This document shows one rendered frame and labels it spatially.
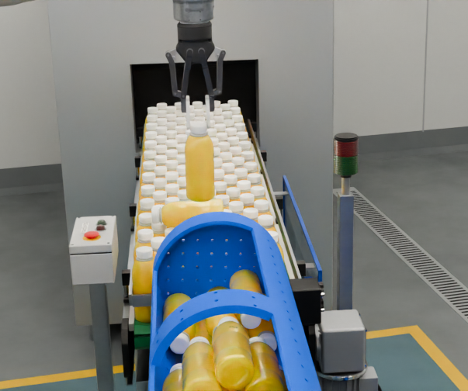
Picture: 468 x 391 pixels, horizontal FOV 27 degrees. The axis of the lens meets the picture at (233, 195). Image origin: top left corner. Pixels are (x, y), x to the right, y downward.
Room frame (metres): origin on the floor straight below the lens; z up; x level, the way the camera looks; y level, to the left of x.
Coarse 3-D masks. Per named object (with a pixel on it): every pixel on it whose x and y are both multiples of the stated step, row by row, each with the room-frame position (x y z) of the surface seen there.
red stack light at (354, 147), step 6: (336, 144) 2.38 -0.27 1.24; (342, 144) 2.37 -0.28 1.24; (348, 144) 2.37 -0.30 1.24; (354, 144) 2.37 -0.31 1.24; (336, 150) 2.38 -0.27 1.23; (342, 150) 2.37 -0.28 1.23; (348, 150) 2.37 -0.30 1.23; (354, 150) 2.37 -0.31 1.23; (342, 156) 2.37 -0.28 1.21; (348, 156) 2.37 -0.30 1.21
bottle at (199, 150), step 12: (192, 144) 2.06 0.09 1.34; (204, 144) 2.06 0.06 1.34; (192, 156) 2.06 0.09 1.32; (204, 156) 2.06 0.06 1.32; (192, 168) 2.06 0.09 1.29; (204, 168) 2.06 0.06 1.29; (192, 180) 2.07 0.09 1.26; (204, 180) 2.07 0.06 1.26; (192, 192) 2.07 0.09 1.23; (204, 192) 2.07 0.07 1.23
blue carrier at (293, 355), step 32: (192, 224) 1.87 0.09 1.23; (224, 224) 1.92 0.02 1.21; (256, 224) 1.91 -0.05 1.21; (160, 256) 1.85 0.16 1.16; (192, 256) 1.91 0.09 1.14; (224, 256) 1.92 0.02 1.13; (256, 256) 1.92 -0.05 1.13; (160, 288) 1.91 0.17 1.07; (192, 288) 1.91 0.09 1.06; (288, 288) 1.67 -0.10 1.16; (160, 320) 1.78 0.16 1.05; (192, 320) 1.45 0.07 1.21; (288, 320) 1.47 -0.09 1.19; (160, 352) 1.45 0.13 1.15; (288, 352) 1.34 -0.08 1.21; (160, 384) 1.53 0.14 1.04; (288, 384) 1.23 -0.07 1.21
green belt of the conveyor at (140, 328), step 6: (288, 276) 2.32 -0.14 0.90; (138, 324) 2.07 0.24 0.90; (144, 324) 2.07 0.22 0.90; (150, 324) 2.07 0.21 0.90; (138, 330) 2.05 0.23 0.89; (144, 330) 2.05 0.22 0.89; (150, 330) 2.05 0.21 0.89; (150, 336) 2.04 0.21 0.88; (138, 342) 2.03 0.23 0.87; (144, 342) 2.03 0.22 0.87; (138, 348) 2.04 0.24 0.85; (144, 348) 2.04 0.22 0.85
